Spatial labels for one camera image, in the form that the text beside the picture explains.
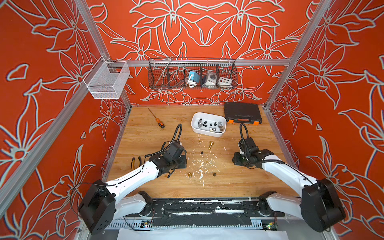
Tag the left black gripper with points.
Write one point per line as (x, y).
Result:
(184, 162)

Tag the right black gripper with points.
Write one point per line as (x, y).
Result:
(235, 159)

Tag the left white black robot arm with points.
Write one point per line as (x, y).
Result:
(105, 202)

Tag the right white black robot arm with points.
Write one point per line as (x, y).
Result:
(317, 202)

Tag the white rectangular storage box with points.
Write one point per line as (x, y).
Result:
(208, 124)

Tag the black orange tool case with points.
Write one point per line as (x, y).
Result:
(246, 113)

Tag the white dotted cube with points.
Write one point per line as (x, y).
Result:
(225, 82)

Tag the teal white device in basket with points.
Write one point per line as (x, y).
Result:
(192, 79)

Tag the white round-button device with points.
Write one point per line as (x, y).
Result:
(210, 79)

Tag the orange handled screwdriver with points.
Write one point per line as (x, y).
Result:
(160, 123)

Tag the yellow handled pliers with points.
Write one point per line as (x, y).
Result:
(133, 162)

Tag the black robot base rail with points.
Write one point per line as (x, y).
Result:
(231, 213)

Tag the black wire wall basket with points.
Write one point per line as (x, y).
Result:
(177, 73)

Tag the clear plastic wall bin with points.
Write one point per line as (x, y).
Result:
(103, 83)

